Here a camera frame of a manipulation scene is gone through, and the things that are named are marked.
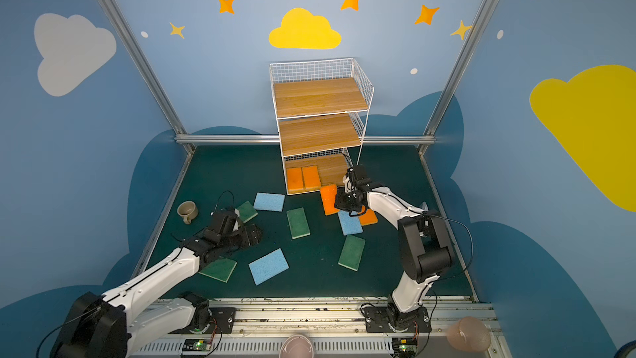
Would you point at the left green circuit board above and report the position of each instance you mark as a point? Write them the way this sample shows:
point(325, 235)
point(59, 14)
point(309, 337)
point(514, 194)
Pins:
point(195, 346)

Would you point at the blue sponge near shelf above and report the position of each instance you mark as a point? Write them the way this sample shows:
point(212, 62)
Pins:
point(269, 202)

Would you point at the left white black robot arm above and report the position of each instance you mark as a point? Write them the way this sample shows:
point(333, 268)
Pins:
point(119, 322)

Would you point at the blue sponge front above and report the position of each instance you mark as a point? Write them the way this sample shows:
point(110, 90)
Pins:
point(268, 266)

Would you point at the green sponge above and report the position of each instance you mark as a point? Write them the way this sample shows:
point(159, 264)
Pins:
point(220, 270)
point(246, 212)
point(352, 252)
point(298, 224)

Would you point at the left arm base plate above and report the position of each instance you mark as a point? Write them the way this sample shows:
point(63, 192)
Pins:
point(213, 319)

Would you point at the pink bowl front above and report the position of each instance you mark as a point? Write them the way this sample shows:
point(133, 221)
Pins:
point(297, 346)

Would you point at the translucent pink cup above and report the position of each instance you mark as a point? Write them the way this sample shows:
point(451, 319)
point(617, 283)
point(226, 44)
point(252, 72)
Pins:
point(469, 335)

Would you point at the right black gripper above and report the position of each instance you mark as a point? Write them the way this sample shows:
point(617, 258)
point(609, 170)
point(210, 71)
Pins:
point(349, 201)

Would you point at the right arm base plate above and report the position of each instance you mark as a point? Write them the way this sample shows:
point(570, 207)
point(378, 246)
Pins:
point(390, 320)

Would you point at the green circuit board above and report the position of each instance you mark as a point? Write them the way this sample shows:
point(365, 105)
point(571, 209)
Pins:
point(195, 346)
point(404, 348)

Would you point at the orange sponge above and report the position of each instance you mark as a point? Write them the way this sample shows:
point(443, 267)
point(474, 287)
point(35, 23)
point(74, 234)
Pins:
point(295, 181)
point(328, 198)
point(368, 218)
point(311, 178)

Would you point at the beige ceramic mug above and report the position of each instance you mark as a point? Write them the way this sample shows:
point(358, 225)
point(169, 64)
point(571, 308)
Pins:
point(188, 211)

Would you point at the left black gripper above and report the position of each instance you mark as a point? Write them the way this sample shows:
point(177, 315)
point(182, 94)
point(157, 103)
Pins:
point(243, 234)

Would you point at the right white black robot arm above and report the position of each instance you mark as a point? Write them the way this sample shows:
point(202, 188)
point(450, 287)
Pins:
point(424, 243)

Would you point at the white wire wooden shelf rack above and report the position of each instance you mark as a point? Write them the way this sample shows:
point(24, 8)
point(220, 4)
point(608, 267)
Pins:
point(321, 109)

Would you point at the right green circuit board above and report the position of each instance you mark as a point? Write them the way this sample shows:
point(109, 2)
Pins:
point(404, 348)

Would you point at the blue sponge right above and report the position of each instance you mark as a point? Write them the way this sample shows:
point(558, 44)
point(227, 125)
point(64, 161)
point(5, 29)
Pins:
point(350, 225)

